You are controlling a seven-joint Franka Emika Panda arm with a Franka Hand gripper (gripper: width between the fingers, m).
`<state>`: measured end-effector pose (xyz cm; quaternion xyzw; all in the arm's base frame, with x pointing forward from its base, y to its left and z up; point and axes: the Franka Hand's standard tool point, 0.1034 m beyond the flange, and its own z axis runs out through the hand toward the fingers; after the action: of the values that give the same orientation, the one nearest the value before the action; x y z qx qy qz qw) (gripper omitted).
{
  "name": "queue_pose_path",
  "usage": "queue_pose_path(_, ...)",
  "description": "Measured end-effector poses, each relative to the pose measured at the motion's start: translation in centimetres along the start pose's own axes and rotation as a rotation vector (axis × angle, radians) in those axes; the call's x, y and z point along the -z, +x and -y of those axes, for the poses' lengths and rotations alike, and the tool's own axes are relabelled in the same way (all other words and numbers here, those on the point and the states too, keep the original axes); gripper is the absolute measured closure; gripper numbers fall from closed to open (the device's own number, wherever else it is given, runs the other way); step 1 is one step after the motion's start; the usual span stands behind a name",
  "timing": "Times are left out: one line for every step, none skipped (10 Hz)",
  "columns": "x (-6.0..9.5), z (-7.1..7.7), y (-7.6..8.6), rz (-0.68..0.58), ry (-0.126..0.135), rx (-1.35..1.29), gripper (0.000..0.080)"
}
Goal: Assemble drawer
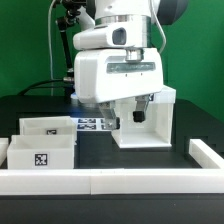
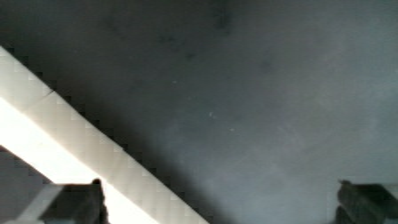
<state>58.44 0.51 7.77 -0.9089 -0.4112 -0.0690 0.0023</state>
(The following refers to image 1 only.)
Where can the white front drawer box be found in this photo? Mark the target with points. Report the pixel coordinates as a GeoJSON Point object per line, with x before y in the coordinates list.
{"type": "Point", "coordinates": [41, 152]}

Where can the white right fence bar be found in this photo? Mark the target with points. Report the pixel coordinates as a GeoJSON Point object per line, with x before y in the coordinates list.
{"type": "Point", "coordinates": [205, 156]}

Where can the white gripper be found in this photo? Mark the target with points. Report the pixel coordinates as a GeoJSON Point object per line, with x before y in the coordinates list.
{"type": "Point", "coordinates": [105, 75]}

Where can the white drawer cabinet frame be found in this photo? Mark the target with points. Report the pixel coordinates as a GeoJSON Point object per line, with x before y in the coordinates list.
{"type": "Point", "coordinates": [155, 131]}

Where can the paper sheet with markers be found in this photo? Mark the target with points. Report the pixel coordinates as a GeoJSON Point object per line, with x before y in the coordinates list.
{"type": "Point", "coordinates": [90, 124]}

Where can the white drawer box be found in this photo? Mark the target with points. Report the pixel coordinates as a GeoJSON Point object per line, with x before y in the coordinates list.
{"type": "Point", "coordinates": [59, 125]}
{"type": "Point", "coordinates": [41, 152]}

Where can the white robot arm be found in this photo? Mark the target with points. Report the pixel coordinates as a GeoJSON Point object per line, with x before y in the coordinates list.
{"type": "Point", "coordinates": [126, 24]}

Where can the white left fence bar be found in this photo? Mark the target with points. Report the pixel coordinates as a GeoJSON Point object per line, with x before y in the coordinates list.
{"type": "Point", "coordinates": [3, 149]}

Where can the white fence bar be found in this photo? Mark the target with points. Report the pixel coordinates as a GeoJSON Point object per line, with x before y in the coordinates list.
{"type": "Point", "coordinates": [205, 156]}
{"type": "Point", "coordinates": [114, 181]}
{"type": "Point", "coordinates": [3, 149]}

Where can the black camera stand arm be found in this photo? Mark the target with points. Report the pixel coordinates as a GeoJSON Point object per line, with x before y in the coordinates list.
{"type": "Point", "coordinates": [68, 20]}

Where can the white front fence bar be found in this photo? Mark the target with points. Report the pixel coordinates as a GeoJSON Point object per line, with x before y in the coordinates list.
{"type": "Point", "coordinates": [114, 181]}

